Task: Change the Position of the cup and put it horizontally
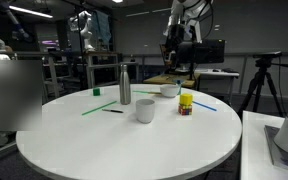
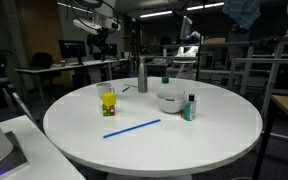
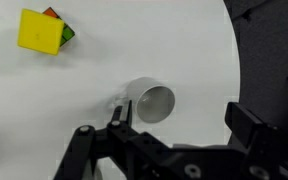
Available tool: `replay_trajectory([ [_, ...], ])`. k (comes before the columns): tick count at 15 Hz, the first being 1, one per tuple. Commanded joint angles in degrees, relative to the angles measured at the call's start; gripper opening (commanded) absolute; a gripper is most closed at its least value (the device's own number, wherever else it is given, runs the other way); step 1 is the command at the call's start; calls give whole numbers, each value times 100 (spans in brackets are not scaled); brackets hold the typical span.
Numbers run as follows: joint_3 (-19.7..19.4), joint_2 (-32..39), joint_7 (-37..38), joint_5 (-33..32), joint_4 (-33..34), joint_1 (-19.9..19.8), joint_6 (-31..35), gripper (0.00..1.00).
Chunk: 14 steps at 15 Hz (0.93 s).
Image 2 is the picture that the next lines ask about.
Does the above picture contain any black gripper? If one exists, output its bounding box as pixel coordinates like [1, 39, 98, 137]
[86, 32, 116, 61]

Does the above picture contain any white ceramic cup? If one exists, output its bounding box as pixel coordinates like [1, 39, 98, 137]
[96, 82, 116, 99]

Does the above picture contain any long white desk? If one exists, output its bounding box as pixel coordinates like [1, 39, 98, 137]
[14, 58, 130, 104]

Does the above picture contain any black computer monitor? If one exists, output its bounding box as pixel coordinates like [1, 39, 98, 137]
[57, 39, 88, 66]

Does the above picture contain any stainless steel bottle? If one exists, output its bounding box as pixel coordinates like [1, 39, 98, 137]
[137, 55, 149, 94]

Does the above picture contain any yellow block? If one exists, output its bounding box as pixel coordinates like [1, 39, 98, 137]
[101, 92, 117, 107]

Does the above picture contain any ceiling light strip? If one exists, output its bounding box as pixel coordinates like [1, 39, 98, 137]
[186, 1, 225, 11]
[139, 10, 174, 19]
[57, 1, 94, 15]

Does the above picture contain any Rubik's cube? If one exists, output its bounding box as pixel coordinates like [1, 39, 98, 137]
[102, 104, 116, 117]

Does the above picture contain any black bag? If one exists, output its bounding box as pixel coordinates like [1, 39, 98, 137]
[30, 51, 54, 70]

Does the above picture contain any blue plastic straw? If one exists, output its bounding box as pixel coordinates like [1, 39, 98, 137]
[102, 118, 162, 140]

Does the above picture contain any white background equipment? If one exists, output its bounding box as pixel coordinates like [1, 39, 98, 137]
[175, 14, 202, 58]

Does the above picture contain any white bowl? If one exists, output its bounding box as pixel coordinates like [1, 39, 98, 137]
[155, 91, 187, 114]

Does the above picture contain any black stand pole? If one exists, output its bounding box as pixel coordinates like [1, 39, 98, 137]
[195, 33, 205, 82]

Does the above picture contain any grey metal bar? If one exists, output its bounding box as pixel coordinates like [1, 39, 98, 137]
[11, 92, 36, 124]

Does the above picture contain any teal blue-capped sanitizer bottle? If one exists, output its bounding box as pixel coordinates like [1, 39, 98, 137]
[182, 93, 197, 122]

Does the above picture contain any grey robot mounting plate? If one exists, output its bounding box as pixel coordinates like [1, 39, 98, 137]
[0, 130, 30, 180]

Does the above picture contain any blue hanging cloth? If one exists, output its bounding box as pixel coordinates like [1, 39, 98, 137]
[222, 0, 262, 31]

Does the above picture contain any grey metal frame table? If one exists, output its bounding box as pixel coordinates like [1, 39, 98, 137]
[162, 41, 256, 96]
[228, 57, 288, 118]

